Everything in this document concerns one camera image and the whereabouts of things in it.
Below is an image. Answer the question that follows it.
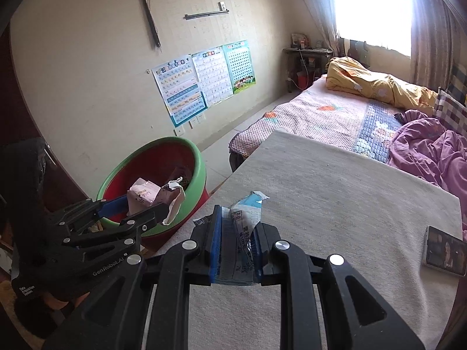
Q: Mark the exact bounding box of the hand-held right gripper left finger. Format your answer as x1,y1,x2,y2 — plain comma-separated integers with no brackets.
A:
44,206,223,350

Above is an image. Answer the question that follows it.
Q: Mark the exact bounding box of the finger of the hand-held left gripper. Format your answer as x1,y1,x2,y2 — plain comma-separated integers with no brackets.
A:
47,194,130,233
63,203,172,253

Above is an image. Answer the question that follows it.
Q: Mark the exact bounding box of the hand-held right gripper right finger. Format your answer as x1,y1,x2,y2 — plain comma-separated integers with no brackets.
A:
252,222,426,350

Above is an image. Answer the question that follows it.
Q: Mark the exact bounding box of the pale pink paper packet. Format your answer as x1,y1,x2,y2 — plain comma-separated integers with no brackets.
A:
127,177,187,227

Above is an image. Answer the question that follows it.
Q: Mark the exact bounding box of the blue white plastic wrapper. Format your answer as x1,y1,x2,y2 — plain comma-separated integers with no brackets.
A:
193,190,271,286

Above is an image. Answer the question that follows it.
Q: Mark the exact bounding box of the red bucket with green rim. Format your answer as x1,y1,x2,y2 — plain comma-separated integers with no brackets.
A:
97,136,210,251

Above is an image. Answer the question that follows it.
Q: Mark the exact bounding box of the person's left hand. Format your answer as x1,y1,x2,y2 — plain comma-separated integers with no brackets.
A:
46,292,90,313

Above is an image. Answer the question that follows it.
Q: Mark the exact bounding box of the bed with pink sheet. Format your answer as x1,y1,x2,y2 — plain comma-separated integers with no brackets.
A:
229,75,467,227

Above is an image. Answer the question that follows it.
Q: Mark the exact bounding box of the smartphone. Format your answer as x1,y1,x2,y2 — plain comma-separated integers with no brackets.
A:
421,226,467,277

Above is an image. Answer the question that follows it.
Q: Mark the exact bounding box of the purple quilt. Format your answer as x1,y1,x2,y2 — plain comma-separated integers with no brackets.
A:
387,109,467,227

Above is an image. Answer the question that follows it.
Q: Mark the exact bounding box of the yellow quilt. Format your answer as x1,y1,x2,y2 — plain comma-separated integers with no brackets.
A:
325,56,439,118

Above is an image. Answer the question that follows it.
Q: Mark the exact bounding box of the dark side desk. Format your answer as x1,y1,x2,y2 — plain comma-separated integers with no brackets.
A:
283,47,335,94

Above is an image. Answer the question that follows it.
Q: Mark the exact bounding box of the checked pillow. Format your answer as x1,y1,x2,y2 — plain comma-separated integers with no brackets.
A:
432,87,467,138

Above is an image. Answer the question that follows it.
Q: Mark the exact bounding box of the pink patterned curtain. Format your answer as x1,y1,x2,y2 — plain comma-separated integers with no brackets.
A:
290,0,342,58
409,0,467,92

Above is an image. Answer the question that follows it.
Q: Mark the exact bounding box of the blue patterned cushion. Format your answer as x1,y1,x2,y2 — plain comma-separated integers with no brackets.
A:
447,62,467,99

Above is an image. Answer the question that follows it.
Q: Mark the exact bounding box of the bright window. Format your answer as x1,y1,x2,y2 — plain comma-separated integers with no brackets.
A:
330,0,415,60

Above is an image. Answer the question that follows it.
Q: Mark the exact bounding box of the blue striped wall poster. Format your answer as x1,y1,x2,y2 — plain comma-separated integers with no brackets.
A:
151,54,208,128

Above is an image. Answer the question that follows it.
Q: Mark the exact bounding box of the white chart wall poster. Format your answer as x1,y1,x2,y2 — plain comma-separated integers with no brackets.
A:
191,45,234,107

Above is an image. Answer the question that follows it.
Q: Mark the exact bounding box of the green grid wall poster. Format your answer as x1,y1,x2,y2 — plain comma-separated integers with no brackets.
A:
222,39,257,95

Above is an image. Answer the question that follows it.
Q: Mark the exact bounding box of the dark hanging wall strip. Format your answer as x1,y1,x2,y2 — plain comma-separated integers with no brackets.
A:
131,0,162,52

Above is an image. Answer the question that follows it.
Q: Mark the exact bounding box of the metal wall rail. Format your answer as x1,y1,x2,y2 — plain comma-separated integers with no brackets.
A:
183,2,230,21

